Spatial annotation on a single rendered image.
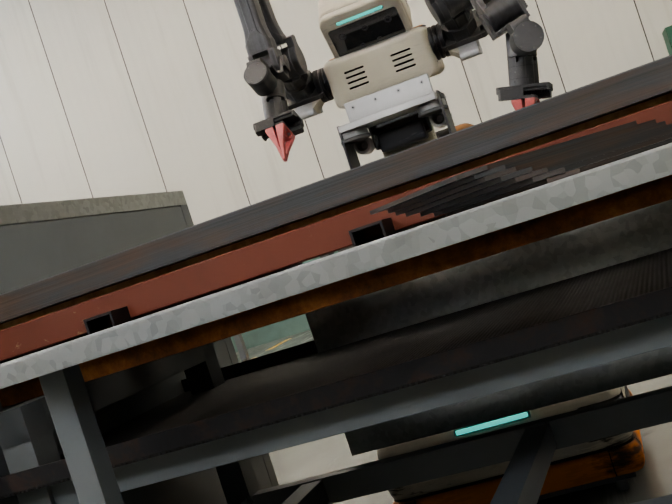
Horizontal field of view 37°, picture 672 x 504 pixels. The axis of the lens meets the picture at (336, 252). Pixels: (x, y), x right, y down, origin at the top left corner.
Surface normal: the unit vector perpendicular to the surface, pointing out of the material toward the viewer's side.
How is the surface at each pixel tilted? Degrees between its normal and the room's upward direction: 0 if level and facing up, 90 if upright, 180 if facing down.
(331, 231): 90
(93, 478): 90
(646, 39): 90
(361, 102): 90
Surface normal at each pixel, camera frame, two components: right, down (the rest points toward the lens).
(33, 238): 0.90, -0.30
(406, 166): -0.30, 0.10
